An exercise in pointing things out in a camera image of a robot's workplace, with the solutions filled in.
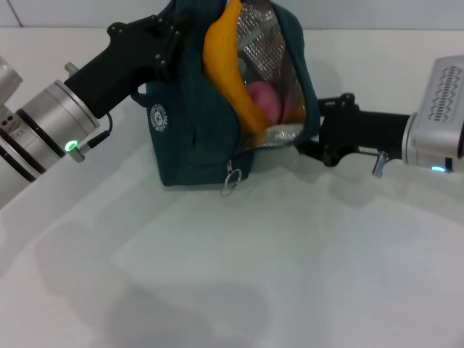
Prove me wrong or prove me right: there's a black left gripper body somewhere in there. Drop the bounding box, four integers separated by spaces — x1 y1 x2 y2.
64 14 172 120

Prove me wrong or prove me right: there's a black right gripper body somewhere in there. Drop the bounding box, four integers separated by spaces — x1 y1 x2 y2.
317 105 413 167

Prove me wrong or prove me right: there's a yellow banana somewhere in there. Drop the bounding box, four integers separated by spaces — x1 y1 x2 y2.
202 0 268 136

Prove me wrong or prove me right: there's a pink peach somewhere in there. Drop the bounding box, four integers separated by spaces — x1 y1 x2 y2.
247 81 295 123

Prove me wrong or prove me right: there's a dark blue fabric lunch bag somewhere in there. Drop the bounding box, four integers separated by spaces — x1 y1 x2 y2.
129 0 323 194

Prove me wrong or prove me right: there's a metal zipper pull ring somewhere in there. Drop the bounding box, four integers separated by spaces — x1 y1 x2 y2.
220 159 243 197

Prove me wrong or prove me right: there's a white tablecloth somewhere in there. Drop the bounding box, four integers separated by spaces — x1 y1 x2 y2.
0 27 464 348

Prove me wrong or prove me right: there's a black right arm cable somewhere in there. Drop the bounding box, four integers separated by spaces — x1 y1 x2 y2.
372 149 389 178

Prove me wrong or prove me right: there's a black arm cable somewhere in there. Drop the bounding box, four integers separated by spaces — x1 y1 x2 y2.
68 111 114 165
372 149 389 178

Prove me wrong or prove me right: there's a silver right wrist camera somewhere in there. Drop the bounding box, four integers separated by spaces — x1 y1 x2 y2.
414 54 464 128

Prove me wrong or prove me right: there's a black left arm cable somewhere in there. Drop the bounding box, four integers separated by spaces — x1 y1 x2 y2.
68 111 114 165

